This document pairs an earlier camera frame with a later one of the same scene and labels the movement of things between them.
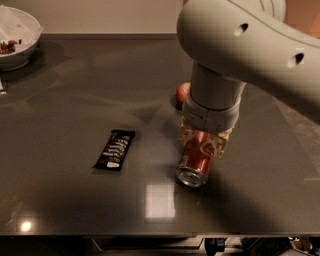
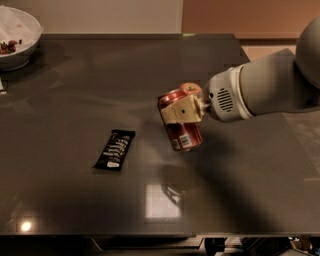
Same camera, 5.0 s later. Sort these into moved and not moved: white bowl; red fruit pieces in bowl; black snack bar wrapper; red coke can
Moved: red coke can
Not moved: black snack bar wrapper; red fruit pieces in bowl; white bowl
